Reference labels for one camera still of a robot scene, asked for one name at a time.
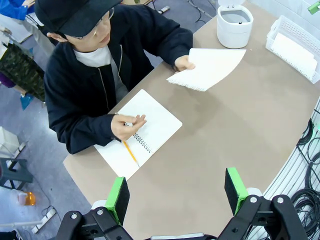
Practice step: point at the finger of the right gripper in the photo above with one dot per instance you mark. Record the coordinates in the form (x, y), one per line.
(313, 8)

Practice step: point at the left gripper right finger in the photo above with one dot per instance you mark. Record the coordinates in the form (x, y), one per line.
(262, 220)

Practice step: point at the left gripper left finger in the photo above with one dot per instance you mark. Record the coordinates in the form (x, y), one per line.
(100, 225)

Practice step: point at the white paper sheet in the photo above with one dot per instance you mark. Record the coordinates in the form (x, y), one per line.
(295, 53)

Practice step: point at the orange pencil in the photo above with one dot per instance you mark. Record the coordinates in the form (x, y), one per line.
(130, 153)

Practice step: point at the fanned stack of white paper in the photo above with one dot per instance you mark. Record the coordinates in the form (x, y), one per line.
(212, 67)

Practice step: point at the white spiral notebook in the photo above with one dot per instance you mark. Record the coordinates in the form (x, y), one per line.
(160, 120)

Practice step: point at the person right forearm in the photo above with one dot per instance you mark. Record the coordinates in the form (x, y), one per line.
(82, 132)

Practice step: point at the person left forearm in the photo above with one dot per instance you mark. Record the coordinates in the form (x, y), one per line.
(170, 40)

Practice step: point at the person right hand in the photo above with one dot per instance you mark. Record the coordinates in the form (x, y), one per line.
(125, 127)

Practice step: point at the person left hand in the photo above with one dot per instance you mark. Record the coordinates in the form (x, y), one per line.
(184, 63)

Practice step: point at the white perforated plastic basket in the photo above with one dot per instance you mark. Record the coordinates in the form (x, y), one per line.
(292, 27)

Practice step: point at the white power strip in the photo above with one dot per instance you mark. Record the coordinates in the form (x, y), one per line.
(45, 220)

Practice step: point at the orange translucent cup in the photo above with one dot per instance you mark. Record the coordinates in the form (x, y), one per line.
(28, 198)

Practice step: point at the white lidded trash bin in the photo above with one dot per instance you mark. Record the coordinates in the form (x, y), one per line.
(233, 30)

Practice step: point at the grey plastic stool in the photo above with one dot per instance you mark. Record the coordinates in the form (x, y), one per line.
(15, 170)

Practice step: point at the white storage crate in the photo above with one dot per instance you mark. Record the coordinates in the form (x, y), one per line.
(7, 140)

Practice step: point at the person torso black jacket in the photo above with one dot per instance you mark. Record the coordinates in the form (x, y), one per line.
(75, 100)

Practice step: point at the person head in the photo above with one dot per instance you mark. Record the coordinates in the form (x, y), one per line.
(100, 37)

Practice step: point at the black baseball cap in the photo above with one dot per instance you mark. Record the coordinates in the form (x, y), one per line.
(75, 15)

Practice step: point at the blue shirt mannequin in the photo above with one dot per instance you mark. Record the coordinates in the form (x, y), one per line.
(15, 7)

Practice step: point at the thin frame glasses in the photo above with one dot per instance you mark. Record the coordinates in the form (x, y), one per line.
(100, 21)

